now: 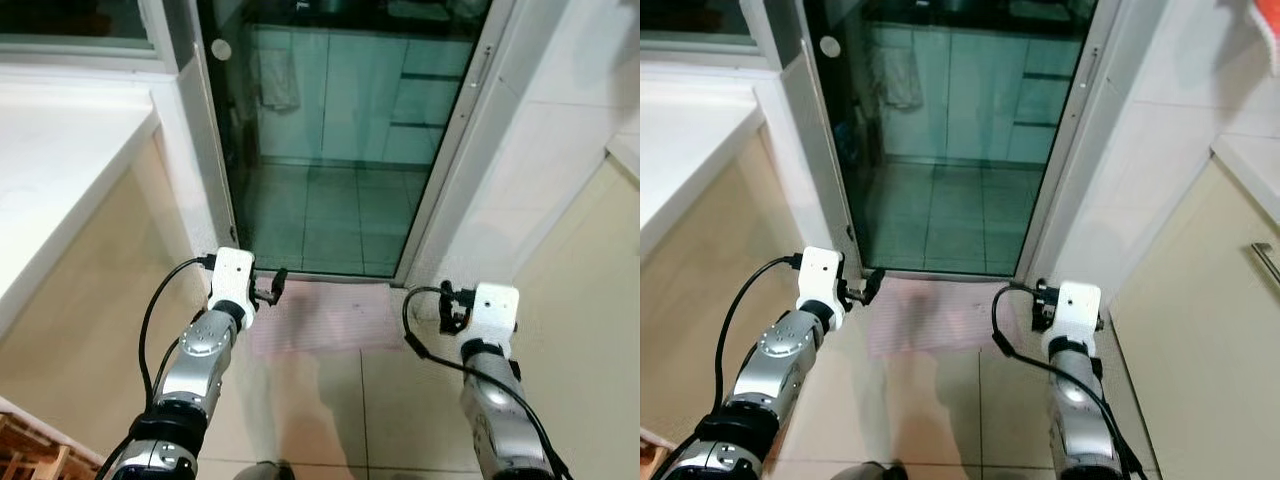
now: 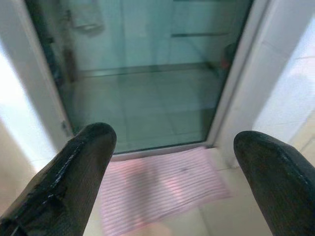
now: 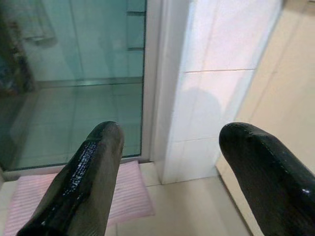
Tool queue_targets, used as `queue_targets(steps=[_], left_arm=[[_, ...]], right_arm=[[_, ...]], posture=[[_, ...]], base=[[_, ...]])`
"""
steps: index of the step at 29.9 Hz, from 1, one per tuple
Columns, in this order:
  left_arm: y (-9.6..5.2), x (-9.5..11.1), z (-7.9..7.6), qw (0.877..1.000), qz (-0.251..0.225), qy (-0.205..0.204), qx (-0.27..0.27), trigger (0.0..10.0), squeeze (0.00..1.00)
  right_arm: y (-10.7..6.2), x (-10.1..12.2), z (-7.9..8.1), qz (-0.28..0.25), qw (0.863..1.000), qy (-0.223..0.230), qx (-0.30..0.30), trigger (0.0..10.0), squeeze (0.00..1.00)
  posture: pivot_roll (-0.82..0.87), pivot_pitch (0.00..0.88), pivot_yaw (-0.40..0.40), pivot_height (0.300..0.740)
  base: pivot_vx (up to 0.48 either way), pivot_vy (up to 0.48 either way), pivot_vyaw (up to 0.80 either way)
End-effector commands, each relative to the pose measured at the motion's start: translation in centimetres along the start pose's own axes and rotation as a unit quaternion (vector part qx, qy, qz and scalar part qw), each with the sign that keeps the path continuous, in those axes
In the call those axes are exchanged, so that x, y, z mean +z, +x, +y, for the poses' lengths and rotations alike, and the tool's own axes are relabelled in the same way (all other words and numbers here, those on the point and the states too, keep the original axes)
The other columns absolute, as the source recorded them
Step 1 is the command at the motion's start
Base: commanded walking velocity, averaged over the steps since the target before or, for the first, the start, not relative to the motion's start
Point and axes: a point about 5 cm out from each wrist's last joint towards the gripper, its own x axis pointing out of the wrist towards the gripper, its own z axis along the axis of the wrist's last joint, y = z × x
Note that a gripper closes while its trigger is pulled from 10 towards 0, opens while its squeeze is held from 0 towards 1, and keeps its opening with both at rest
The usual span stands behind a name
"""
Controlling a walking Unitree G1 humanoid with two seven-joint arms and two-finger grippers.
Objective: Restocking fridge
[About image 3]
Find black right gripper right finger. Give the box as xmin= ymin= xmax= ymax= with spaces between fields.
xmin=218 ymin=122 xmax=315 ymax=236

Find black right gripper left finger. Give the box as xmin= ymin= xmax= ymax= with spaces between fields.
xmin=16 ymin=120 xmax=125 ymax=236

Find pink floor mat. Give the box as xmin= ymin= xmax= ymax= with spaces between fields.
xmin=3 ymin=161 xmax=156 ymax=236

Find green glass sliding door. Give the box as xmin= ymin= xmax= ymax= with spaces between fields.
xmin=0 ymin=0 xmax=148 ymax=172

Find white door frame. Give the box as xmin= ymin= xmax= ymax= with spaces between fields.
xmin=140 ymin=0 xmax=192 ymax=164

